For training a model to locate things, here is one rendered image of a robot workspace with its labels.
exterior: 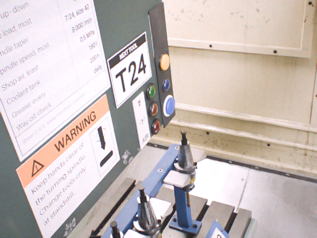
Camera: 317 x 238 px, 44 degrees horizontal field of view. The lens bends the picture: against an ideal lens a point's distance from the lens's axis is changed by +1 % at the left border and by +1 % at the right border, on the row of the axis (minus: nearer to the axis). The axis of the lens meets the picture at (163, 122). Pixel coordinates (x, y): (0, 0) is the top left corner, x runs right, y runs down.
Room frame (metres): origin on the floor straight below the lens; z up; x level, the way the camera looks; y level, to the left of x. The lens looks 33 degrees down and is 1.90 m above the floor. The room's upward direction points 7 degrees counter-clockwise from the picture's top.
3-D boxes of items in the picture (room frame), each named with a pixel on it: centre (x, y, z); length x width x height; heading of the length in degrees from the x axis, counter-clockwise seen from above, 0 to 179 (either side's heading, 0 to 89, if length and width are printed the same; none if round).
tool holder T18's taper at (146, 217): (0.64, 0.07, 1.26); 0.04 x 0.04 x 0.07
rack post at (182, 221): (0.91, -0.03, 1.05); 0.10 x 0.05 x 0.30; 59
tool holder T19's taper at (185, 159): (0.83, -0.05, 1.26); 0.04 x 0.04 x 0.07
